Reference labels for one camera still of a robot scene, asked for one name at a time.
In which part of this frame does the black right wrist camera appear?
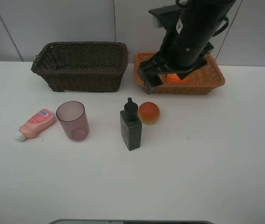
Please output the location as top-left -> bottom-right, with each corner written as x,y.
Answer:
148,5 -> 183,30

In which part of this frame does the pink lotion bottle white cap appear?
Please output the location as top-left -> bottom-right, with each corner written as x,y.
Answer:
14,109 -> 56,142

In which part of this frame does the dark brown wicker basket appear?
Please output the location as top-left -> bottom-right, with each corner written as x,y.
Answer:
31,42 -> 128,92

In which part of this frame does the dark green dropper bottle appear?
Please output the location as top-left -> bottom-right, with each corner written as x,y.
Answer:
120,98 -> 142,151

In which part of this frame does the translucent pink plastic cup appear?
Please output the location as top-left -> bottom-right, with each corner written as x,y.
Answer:
56,101 -> 89,141

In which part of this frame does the orange wicker basket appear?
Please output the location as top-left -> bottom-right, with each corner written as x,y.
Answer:
133,51 -> 226,95

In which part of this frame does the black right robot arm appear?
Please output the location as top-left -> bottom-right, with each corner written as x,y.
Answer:
138,0 -> 235,94

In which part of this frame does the red yellow peach fruit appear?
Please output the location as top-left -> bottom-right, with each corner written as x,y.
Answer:
138,102 -> 160,125

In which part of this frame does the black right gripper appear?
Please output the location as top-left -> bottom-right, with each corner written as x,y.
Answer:
138,43 -> 214,94

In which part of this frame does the orange tangerine fruit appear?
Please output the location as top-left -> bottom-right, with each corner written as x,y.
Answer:
167,73 -> 189,83

